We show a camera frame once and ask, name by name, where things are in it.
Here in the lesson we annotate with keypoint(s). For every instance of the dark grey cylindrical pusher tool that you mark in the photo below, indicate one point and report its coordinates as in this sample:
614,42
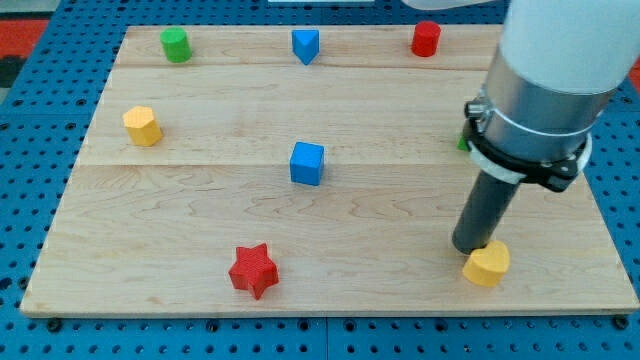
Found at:
483,210

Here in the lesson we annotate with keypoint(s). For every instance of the light wooden board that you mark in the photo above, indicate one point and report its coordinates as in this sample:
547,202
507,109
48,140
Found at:
151,232

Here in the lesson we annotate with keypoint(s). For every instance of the yellow heart block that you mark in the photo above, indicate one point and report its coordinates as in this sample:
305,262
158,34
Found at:
487,266

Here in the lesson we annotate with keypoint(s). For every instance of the yellow hexagon block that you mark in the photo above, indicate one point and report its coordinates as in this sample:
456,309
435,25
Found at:
142,126

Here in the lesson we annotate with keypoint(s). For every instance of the red cylinder block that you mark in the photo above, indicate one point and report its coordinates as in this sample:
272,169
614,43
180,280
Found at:
425,38

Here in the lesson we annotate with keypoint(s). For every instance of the blue cube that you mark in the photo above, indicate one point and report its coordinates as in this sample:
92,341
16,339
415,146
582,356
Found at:
307,163

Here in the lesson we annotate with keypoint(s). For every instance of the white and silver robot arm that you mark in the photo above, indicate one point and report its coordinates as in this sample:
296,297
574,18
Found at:
557,64

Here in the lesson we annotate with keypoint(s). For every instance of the green block behind arm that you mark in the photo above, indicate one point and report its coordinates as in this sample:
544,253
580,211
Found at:
463,144

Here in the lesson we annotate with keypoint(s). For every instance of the green cylinder block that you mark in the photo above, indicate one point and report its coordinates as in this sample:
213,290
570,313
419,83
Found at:
175,44

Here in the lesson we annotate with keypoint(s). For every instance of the black clamp bracket on arm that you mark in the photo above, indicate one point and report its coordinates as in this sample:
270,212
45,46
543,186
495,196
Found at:
554,175

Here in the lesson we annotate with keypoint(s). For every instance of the blue triangle block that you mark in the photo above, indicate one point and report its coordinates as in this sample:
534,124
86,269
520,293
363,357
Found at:
305,44

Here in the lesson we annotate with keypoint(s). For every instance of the red star block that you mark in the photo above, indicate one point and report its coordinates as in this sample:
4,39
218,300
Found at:
253,270

